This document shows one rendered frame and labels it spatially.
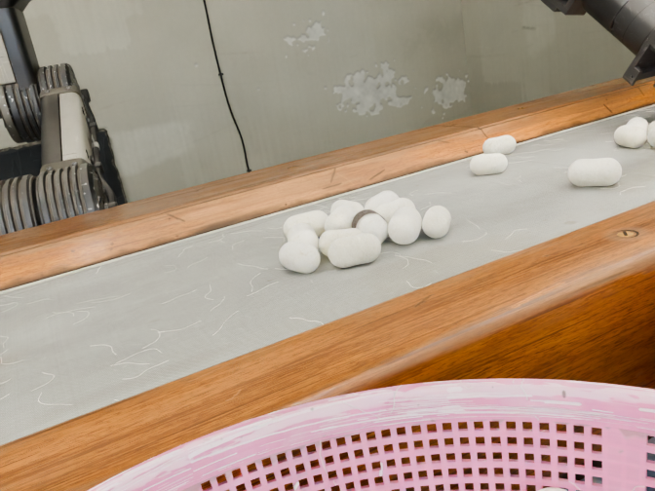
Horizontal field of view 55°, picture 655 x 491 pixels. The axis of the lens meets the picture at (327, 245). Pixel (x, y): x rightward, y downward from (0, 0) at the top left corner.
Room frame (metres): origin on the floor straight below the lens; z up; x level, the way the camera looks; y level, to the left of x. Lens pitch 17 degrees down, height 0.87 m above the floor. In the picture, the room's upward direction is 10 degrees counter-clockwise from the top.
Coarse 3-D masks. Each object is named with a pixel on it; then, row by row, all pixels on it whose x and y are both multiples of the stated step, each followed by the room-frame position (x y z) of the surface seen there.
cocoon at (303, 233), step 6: (294, 228) 0.42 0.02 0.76; (300, 228) 0.42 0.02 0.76; (306, 228) 0.42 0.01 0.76; (312, 228) 0.43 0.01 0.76; (288, 234) 0.43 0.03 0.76; (294, 234) 0.41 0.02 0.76; (300, 234) 0.41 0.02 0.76; (306, 234) 0.41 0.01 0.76; (312, 234) 0.41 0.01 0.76; (288, 240) 0.43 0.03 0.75; (294, 240) 0.41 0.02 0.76; (300, 240) 0.40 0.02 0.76; (306, 240) 0.40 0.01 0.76; (312, 240) 0.41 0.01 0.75; (318, 240) 0.41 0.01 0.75; (318, 246) 0.41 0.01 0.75
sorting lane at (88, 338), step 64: (576, 128) 0.71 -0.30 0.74; (448, 192) 0.52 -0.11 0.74; (512, 192) 0.49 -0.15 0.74; (576, 192) 0.45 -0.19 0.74; (640, 192) 0.42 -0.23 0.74; (128, 256) 0.50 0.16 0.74; (192, 256) 0.47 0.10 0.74; (256, 256) 0.44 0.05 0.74; (320, 256) 0.41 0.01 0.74; (384, 256) 0.39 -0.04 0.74; (448, 256) 0.36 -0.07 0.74; (0, 320) 0.40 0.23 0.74; (64, 320) 0.38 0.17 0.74; (128, 320) 0.36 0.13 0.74; (192, 320) 0.34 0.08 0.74; (256, 320) 0.32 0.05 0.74; (320, 320) 0.30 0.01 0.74; (0, 384) 0.30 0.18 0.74; (64, 384) 0.28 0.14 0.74; (128, 384) 0.27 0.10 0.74
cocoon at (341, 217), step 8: (336, 208) 0.45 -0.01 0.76; (344, 208) 0.45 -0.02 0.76; (352, 208) 0.45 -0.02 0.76; (328, 216) 0.44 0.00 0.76; (336, 216) 0.44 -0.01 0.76; (344, 216) 0.44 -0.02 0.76; (352, 216) 0.44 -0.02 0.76; (328, 224) 0.43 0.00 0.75; (336, 224) 0.43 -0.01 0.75; (344, 224) 0.43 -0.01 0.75
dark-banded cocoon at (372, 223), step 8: (368, 216) 0.41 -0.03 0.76; (376, 216) 0.41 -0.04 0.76; (360, 224) 0.41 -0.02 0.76; (368, 224) 0.41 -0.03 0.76; (376, 224) 0.41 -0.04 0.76; (384, 224) 0.41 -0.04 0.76; (368, 232) 0.40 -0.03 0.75; (376, 232) 0.40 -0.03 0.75; (384, 232) 0.41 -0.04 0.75; (384, 240) 0.41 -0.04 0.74
